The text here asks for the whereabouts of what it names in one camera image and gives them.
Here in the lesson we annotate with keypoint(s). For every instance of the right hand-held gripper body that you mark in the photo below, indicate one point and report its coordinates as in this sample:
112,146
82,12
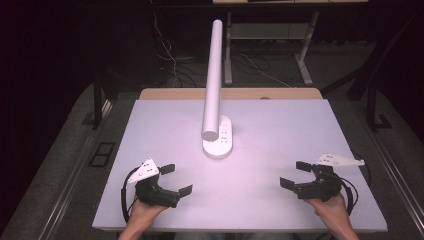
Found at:
321,188

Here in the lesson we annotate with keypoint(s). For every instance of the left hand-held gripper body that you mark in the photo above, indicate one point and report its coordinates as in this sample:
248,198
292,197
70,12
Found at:
151,194

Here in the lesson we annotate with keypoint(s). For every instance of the person's left hand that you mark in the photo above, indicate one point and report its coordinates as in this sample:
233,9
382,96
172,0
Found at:
141,215

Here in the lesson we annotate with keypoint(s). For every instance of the person's right hand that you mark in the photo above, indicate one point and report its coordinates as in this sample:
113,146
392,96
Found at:
333,211

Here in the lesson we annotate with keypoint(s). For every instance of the black metal stand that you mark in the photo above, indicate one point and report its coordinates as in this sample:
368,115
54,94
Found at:
371,106
97,100

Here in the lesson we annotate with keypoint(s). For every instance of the white desk lamp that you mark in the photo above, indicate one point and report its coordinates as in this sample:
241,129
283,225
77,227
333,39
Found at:
213,80

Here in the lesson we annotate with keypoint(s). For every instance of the black rectangular floor frame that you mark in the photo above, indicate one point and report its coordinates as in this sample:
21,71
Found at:
101,154

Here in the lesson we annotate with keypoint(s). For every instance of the grey metal table frame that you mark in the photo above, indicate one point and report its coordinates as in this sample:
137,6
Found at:
266,31

